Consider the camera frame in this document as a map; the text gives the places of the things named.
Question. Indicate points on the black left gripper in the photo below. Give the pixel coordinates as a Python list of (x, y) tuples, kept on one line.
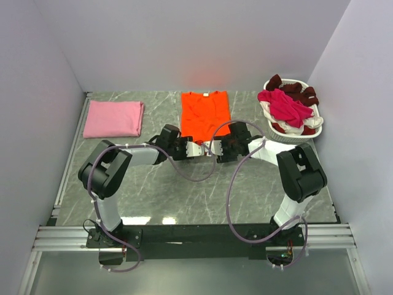
[(183, 141)]

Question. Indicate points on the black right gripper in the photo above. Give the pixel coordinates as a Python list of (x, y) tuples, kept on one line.
[(225, 158)]

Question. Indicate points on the orange t shirt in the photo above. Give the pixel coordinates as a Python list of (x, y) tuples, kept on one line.
[(203, 115)]

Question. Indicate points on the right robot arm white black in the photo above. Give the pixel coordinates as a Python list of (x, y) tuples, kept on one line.
[(302, 176)]

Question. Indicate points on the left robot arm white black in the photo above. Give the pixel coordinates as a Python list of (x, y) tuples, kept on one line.
[(104, 170)]

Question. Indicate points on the white laundry basket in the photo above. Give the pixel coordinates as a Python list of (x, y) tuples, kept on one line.
[(293, 139)]

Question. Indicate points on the magenta t shirt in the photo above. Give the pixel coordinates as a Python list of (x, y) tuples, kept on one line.
[(282, 107)]

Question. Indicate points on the folded pink t shirt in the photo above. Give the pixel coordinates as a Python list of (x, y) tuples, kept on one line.
[(110, 119)]

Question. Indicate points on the dark red t shirt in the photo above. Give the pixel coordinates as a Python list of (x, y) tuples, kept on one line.
[(297, 90)]

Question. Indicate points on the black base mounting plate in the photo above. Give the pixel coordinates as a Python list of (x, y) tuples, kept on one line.
[(189, 242)]

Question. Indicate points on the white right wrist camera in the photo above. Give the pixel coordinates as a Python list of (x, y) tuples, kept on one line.
[(216, 147)]

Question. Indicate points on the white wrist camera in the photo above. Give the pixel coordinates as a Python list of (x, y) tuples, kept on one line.
[(216, 147), (194, 150)]

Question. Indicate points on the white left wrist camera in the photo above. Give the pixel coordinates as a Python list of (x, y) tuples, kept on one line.
[(194, 150)]

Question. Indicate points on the aluminium frame rail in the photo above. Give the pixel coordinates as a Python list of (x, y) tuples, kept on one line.
[(72, 238)]

